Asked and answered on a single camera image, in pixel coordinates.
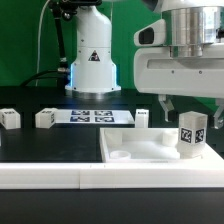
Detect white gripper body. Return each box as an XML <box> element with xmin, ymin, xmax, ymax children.
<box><xmin>134</xmin><ymin>43</ymin><xmax>224</xmax><ymax>98</ymax></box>

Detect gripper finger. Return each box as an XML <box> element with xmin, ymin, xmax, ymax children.
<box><xmin>158</xmin><ymin>94</ymin><xmax>175</xmax><ymax>122</ymax></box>
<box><xmin>213</xmin><ymin>98</ymin><xmax>224</xmax><ymax>129</ymax></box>

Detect white square tabletop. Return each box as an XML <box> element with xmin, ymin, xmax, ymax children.
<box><xmin>100</xmin><ymin>128</ymin><xmax>223</xmax><ymax>163</ymax></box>

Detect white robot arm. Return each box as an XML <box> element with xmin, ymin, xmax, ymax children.
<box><xmin>70</xmin><ymin>0</ymin><xmax>224</xmax><ymax>129</ymax></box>

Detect fiducial marker sheet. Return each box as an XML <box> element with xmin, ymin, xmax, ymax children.
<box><xmin>55</xmin><ymin>109</ymin><xmax>134</xmax><ymax>124</ymax></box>

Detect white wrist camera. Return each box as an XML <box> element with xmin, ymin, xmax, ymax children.
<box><xmin>134</xmin><ymin>19</ymin><xmax>166</xmax><ymax>46</ymax></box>

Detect black cables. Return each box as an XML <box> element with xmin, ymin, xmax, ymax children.
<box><xmin>19</xmin><ymin>68</ymin><xmax>72</xmax><ymax>88</ymax></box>

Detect white fence wall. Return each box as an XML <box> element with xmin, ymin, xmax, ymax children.
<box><xmin>0</xmin><ymin>131</ymin><xmax>224</xmax><ymax>190</ymax></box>

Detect white cable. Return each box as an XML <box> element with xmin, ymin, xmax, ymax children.
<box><xmin>35</xmin><ymin>0</ymin><xmax>53</xmax><ymax>88</ymax></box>

